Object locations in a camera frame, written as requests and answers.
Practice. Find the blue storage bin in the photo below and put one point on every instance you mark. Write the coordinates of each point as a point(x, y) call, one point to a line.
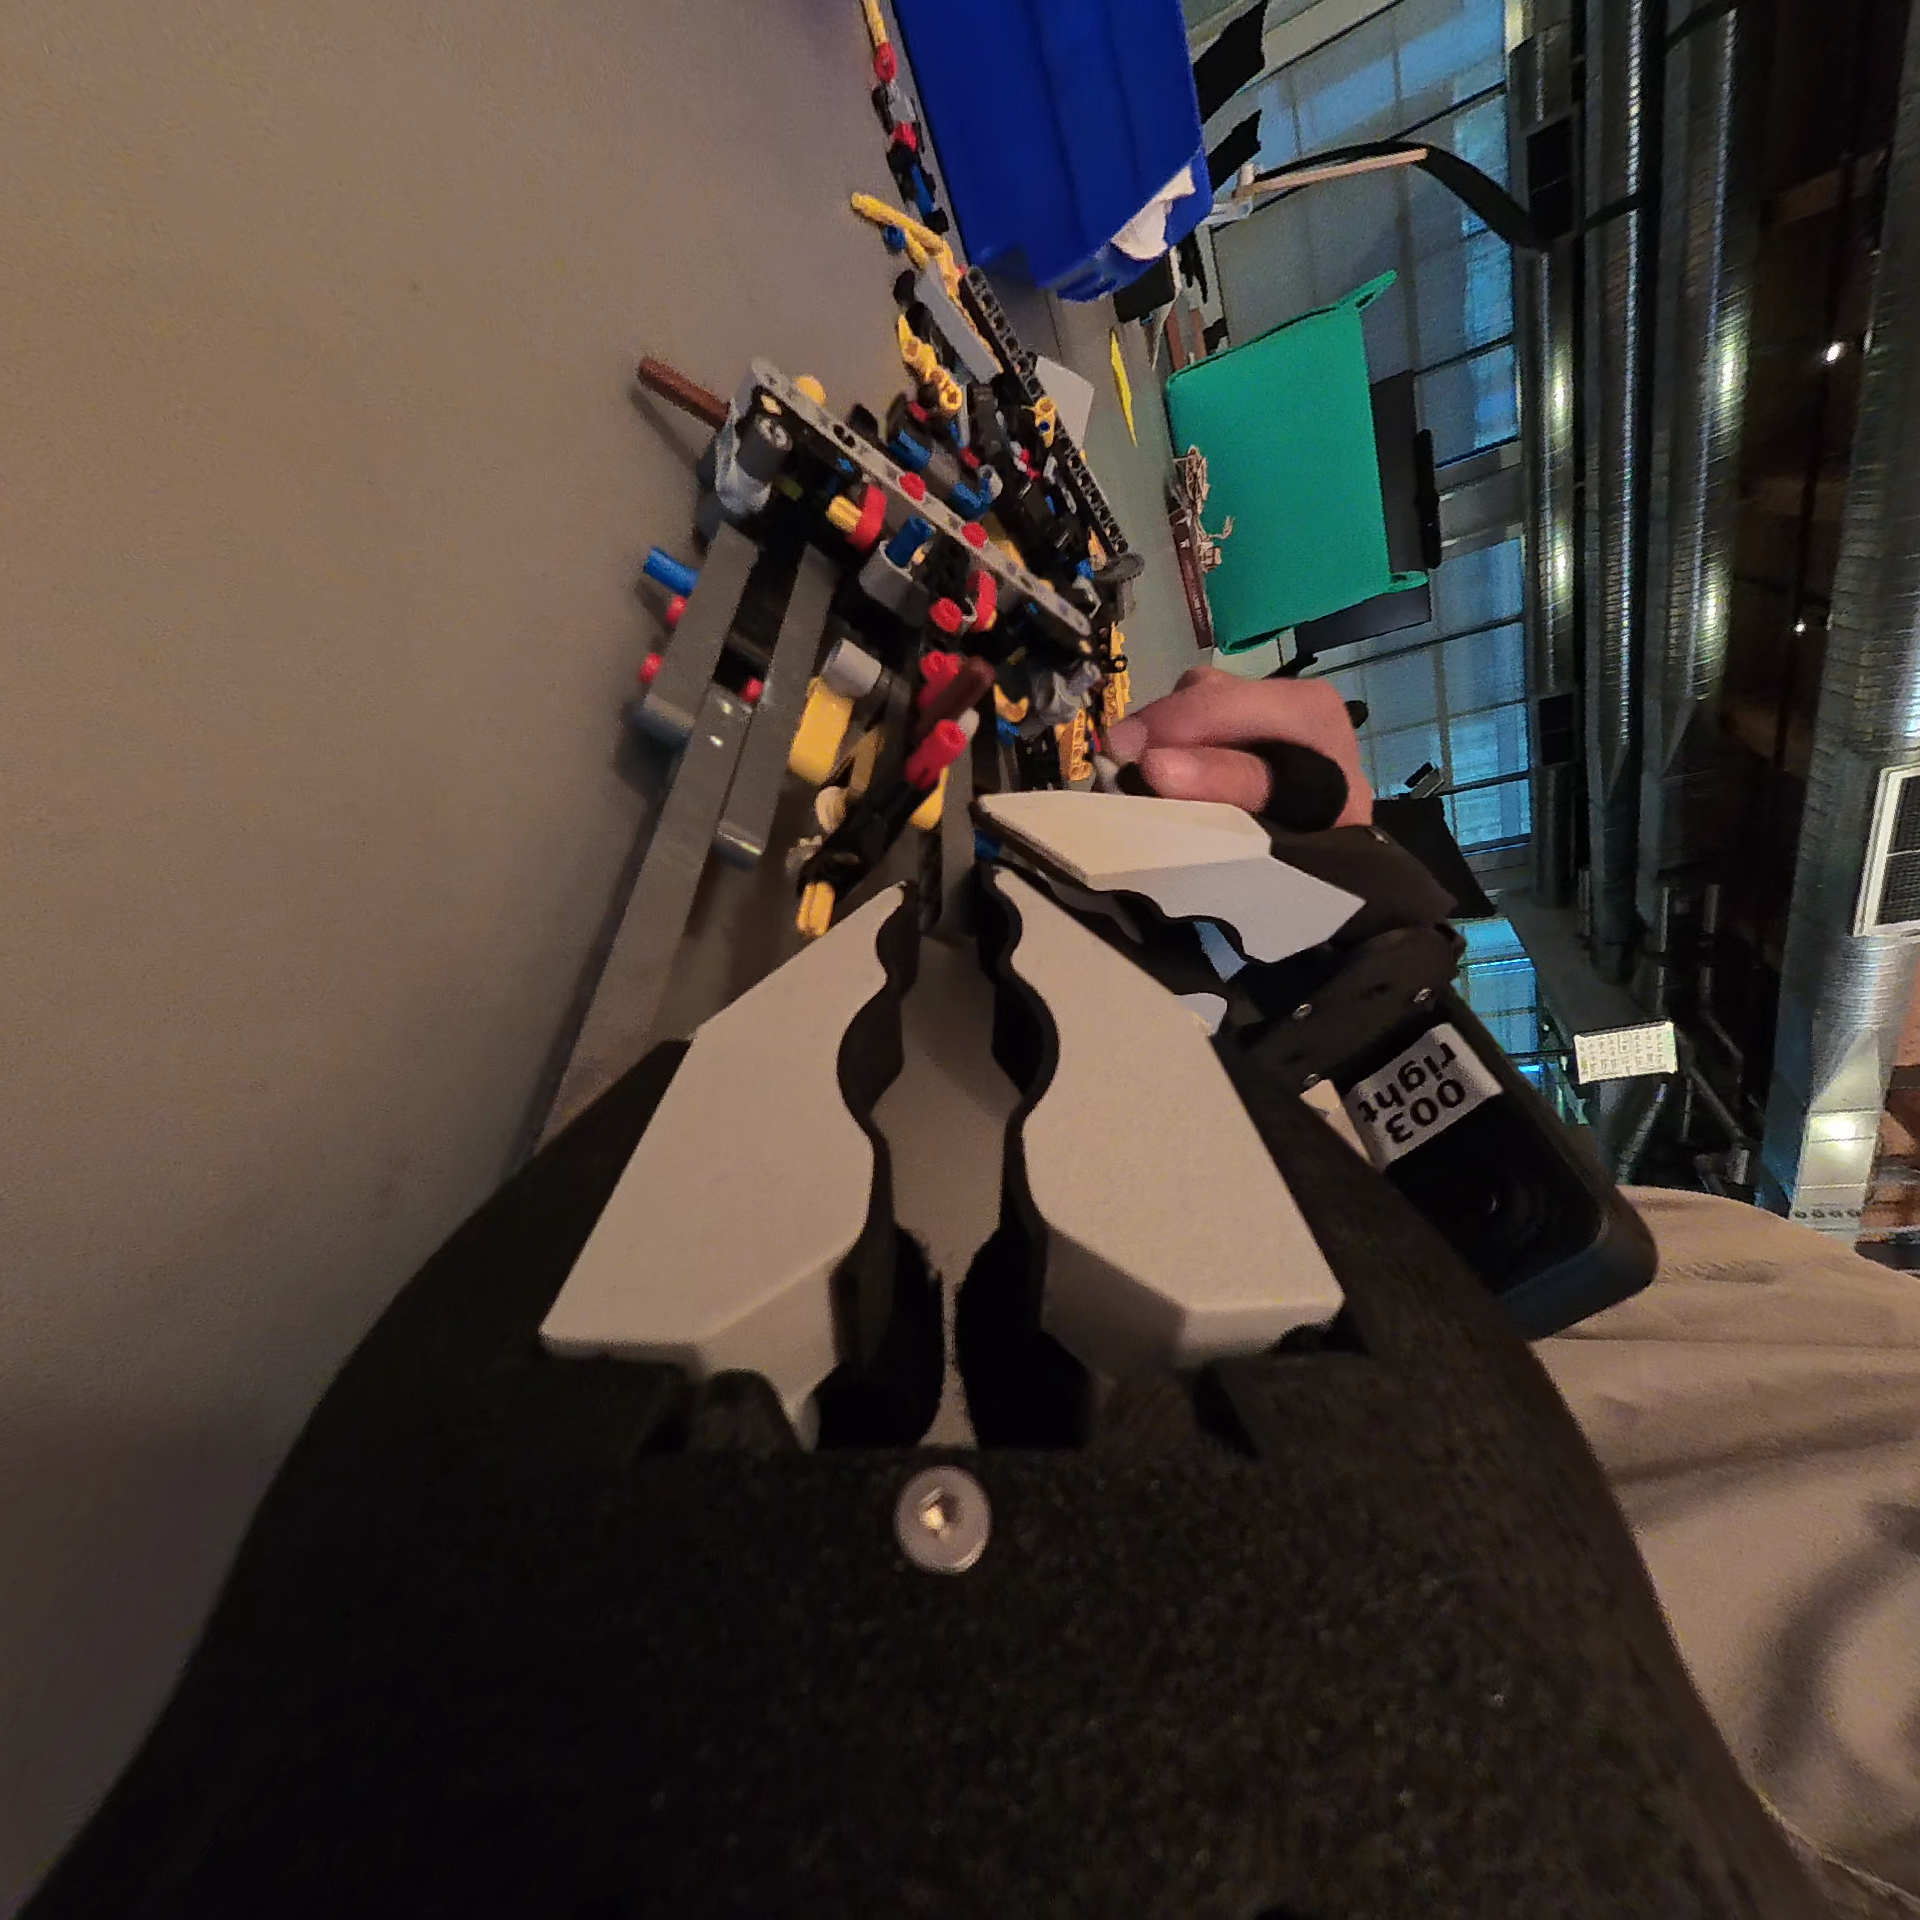
point(1051, 136)

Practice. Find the black grey toy brick chassis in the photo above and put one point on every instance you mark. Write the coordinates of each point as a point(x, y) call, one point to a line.
point(842, 597)

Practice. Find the silver air duct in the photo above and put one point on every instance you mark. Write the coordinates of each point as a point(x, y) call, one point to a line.
point(1679, 450)

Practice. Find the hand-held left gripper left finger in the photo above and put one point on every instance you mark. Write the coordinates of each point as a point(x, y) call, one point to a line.
point(719, 1200)

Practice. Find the person's right hand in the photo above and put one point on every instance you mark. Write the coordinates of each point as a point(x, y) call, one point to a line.
point(1228, 718)

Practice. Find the pile of toy brick pieces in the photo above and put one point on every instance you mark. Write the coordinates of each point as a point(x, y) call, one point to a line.
point(976, 375)

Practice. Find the black monitor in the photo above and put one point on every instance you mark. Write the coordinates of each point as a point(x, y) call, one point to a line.
point(1411, 480)

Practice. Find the hanging white sheet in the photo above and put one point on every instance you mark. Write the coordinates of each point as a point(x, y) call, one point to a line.
point(1623, 1051)

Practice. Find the white air vent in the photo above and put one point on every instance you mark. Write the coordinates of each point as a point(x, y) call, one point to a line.
point(1893, 847)

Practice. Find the grey desk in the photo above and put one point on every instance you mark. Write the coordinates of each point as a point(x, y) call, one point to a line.
point(302, 749)

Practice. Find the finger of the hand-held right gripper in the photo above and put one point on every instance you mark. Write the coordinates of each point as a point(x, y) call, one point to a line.
point(1126, 835)
point(1261, 907)

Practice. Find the small brown box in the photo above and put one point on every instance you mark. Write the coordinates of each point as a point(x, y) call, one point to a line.
point(1194, 557)

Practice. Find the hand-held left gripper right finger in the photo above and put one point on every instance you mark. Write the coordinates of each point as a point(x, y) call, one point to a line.
point(1170, 1200)

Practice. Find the yellow paper sheet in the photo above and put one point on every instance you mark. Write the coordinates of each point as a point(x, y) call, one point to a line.
point(1121, 387)

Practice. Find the white paper parts bags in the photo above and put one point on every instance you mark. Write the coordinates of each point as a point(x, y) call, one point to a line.
point(1170, 211)

